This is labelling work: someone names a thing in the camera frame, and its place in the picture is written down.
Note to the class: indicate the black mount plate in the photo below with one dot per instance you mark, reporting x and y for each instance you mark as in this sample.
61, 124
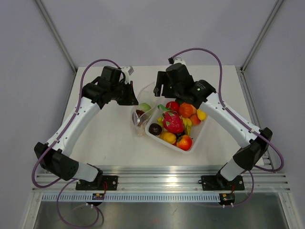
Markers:
108, 183
217, 183

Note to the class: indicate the dark red plum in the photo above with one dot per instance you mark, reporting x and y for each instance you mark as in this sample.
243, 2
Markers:
139, 117

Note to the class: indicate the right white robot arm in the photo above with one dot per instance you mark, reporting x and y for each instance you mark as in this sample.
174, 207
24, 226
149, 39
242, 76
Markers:
253, 141

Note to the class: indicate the white slotted cable duct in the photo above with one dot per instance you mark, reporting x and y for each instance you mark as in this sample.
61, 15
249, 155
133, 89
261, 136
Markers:
133, 197

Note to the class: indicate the left aluminium frame post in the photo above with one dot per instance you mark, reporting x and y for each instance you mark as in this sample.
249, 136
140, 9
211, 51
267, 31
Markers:
54, 32

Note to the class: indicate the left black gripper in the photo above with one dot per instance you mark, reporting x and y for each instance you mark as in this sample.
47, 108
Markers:
131, 98

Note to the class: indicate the left black mount plate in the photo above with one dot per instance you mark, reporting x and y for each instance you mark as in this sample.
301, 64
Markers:
108, 183

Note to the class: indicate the clear zip top bag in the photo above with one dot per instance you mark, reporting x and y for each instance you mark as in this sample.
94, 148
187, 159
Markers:
146, 95

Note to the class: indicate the orange pumpkin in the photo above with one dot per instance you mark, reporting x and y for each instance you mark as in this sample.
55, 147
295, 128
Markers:
186, 110

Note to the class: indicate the dark purple mangosteen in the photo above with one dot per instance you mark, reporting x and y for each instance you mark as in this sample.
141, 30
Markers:
155, 129

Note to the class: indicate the right black mount plate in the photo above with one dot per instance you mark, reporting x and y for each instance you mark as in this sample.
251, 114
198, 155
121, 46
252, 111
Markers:
217, 183

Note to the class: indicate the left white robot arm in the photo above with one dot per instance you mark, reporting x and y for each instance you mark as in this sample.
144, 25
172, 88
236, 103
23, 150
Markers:
54, 156

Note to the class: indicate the right aluminium frame post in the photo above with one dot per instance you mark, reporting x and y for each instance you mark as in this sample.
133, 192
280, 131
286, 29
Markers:
262, 33

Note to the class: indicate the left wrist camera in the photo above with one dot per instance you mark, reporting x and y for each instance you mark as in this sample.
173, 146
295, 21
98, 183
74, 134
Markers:
127, 71

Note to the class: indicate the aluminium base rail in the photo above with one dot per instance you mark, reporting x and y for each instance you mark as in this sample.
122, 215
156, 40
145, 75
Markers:
180, 179

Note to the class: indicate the red tomato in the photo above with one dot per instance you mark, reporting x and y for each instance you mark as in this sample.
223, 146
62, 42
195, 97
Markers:
173, 105

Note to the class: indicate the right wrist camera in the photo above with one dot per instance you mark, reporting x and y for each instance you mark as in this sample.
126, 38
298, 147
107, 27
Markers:
178, 60

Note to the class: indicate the white plastic basket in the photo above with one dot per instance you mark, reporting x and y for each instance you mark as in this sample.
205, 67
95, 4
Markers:
196, 131

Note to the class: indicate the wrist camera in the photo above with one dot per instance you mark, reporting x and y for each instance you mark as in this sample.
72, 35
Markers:
127, 71
178, 60

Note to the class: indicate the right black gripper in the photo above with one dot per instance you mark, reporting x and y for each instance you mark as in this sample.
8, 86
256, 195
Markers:
163, 78

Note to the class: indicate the aluminium frame post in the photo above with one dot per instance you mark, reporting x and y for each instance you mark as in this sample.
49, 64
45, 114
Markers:
54, 32
262, 33

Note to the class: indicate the orange peach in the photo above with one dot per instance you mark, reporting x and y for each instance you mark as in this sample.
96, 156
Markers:
195, 120

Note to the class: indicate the red orange persimmon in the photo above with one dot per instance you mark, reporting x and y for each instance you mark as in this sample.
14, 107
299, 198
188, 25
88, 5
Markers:
184, 142

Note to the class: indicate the green cabbage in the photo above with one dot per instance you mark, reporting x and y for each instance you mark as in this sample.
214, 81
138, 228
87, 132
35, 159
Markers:
143, 108

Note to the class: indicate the yellow lemon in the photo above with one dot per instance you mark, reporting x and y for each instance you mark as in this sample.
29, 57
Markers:
168, 137

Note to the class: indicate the pink dragon fruit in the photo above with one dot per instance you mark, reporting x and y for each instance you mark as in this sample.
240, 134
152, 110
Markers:
171, 121

